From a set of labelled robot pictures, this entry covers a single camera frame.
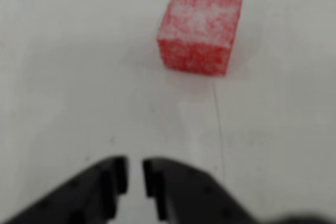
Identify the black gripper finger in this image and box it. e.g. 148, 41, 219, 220
142, 157, 265, 224
0, 155, 130, 224

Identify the red foam cube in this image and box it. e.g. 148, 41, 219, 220
156, 0, 244, 78

